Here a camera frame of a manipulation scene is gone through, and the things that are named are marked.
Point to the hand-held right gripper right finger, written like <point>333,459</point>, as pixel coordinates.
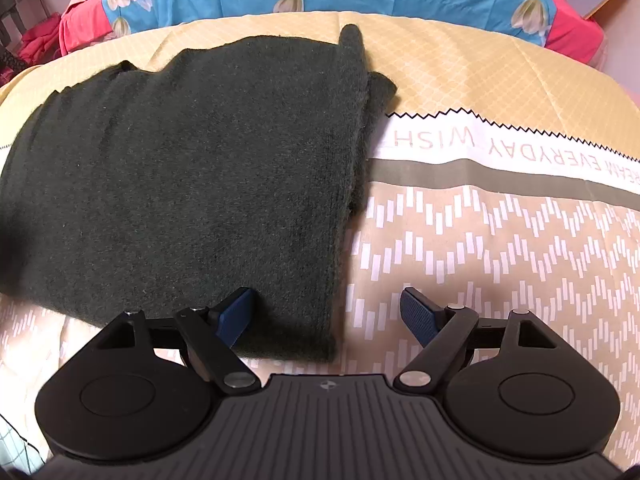
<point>419,317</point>

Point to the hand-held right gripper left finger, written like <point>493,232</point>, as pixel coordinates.
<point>235,317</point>

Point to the dark green knit sweater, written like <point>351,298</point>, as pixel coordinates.
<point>190,185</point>

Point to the red clothes pile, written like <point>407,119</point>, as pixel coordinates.
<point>37,37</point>

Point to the beige patterned quilt cover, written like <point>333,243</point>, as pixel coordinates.
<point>500,235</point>

